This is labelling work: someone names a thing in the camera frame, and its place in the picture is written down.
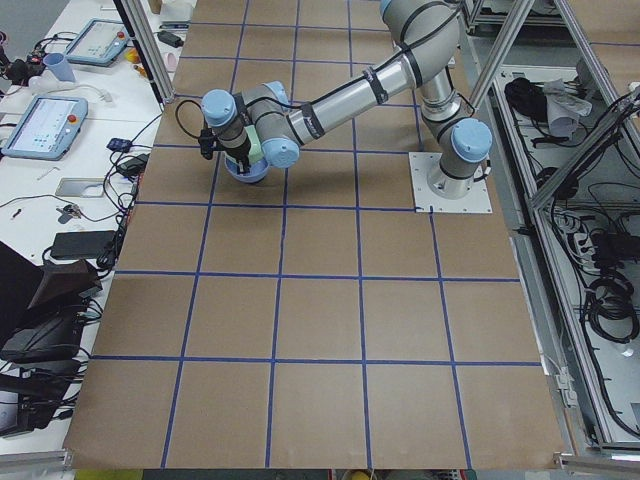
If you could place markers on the brown paper table cover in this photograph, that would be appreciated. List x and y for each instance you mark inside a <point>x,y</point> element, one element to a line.
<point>312,320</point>

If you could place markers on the black flat box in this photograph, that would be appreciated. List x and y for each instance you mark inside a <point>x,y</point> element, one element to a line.
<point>81,244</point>

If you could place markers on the black power adapter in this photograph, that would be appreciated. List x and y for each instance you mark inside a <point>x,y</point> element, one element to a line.
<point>170,39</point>

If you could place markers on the blue bowl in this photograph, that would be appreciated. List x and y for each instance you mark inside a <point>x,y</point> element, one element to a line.
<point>257,171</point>

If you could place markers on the green bowl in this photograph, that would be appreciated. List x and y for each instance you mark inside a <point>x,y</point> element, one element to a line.
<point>255,153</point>

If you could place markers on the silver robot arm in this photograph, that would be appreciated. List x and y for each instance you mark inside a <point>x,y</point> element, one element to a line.
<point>425,35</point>

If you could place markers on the white power strip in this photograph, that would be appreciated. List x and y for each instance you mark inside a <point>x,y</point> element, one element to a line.
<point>578,241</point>

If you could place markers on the teach pendant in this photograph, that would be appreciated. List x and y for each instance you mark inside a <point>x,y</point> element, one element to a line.
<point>98,44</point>
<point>47,129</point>

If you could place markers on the aluminium frame post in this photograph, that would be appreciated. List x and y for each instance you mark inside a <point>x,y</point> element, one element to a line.
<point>140,32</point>

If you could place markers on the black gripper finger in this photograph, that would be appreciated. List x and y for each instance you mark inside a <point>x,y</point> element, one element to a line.
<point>243,165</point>

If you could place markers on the light blue plastic cup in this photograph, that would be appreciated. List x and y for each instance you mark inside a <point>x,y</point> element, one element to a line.
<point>59,66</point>

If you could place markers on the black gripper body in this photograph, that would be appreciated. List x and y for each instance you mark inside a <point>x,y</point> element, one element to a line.
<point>240,153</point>

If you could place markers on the upper teach pendant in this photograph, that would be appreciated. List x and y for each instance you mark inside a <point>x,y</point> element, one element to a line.
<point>98,44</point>

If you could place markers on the small blue device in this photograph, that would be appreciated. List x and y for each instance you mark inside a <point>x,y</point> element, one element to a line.
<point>121,145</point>

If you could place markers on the silver metal tray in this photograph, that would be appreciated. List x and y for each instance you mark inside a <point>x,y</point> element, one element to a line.
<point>80,188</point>

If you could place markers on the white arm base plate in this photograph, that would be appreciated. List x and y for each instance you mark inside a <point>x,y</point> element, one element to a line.
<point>434,192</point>

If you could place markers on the lower teach pendant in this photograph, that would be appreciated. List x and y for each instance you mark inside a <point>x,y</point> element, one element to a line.
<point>47,129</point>

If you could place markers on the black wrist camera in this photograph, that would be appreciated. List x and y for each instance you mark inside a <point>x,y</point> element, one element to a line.
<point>207,141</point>

